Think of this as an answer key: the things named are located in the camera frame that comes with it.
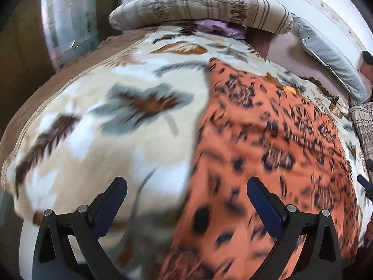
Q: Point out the orange floral garment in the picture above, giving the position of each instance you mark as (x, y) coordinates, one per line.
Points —
(247, 151)

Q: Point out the brown bed sheet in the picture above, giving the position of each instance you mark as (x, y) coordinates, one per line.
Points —
(282, 52)

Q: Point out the checked beige pillow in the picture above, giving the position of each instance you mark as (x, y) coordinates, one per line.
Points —
(364, 122)

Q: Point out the wooden door with glass panel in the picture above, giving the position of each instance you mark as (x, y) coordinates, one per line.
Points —
(67, 20)

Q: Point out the striped beige rolled quilt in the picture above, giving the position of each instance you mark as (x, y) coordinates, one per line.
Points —
(204, 8)

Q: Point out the purple cloth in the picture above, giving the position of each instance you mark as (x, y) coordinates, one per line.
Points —
(218, 29)

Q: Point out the dark object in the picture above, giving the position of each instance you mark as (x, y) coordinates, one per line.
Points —
(368, 57)

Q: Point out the grey pillow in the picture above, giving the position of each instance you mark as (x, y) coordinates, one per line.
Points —
(329, 55)

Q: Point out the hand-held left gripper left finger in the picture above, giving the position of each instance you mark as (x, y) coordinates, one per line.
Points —
(110, 208)

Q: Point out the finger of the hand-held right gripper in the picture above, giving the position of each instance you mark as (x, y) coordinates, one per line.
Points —
(362, 179)

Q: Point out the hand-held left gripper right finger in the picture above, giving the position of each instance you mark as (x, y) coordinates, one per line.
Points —
(264, 207)

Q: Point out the leaf print blanket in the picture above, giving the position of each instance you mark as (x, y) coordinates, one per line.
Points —
(102, 137)

